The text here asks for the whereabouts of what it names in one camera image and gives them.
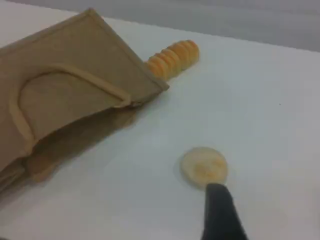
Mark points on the round cream toy bun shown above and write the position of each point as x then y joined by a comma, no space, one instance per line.
202,167

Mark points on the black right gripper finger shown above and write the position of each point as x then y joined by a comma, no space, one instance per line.
222,217

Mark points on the brown jute bag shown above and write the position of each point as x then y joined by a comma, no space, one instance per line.
75,95

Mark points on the ridged toy bread roll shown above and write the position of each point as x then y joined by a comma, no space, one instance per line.
175,60

